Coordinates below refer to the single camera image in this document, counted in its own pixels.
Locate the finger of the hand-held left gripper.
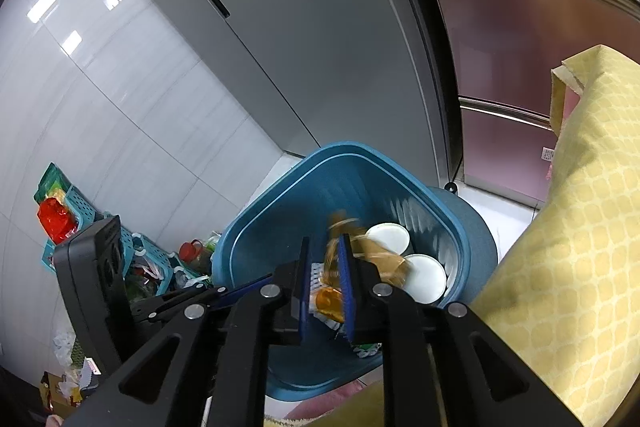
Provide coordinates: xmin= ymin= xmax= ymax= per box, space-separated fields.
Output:
xmin=145 ymin=274 xmax=275 ymax=324

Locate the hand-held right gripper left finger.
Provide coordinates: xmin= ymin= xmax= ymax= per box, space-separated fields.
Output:
xmin=65 ymin=236 xmax=311 ymax=427

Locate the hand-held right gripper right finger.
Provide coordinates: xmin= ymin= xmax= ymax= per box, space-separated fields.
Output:
xmin=338 ymin=234 xmax=584 ymax=427

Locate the orange peel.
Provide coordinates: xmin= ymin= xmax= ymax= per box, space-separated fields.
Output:
xmin=315 ymin=286 xmax=346 ymax=324

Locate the gold snack wrapper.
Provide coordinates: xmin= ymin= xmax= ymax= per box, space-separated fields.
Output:
xmin=325 ymin=209 xmax=406 ymax=289

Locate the blue trash bin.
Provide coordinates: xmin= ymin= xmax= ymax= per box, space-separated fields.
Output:
xmin=211 ymin=141 xmax=499 ymax=403

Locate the white paper cup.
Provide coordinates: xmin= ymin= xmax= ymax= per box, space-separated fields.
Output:
xmin=400 ymin=254 xmax=448 ymax=306

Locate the red lid jar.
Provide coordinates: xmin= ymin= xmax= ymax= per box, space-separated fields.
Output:
xmin=179 ymin=239 xmax=211 ymax=276

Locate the white plastic bag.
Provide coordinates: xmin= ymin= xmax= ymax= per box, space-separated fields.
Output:
xmin=52 ymin=331 xmax=76 ymax=366

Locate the red snack packet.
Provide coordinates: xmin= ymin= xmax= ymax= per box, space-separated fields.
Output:
xmin=37 ymin=197 xmax=76 ymax=244

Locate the teal plastic basket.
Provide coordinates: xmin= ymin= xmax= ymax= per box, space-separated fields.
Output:
xmin=34 ymin=163 xmax=201 ymax=299

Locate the brown cardboard box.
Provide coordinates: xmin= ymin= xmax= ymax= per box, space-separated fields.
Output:
xmin=40 ymin=369 xmax=84 ymax=414

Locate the yellow patterned tablecloth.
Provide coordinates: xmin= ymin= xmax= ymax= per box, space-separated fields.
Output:
xmin=265 ymin=44 xmax=640 ymax=427

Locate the grey refrigerator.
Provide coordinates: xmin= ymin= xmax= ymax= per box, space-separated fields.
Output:
xmin=95 ymin=0 xmax=462 ymax=188

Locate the maroon kitchen counter cabinet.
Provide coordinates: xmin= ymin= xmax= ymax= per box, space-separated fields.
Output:
xmin=387 ymin=0 xmax=640 ymax=208

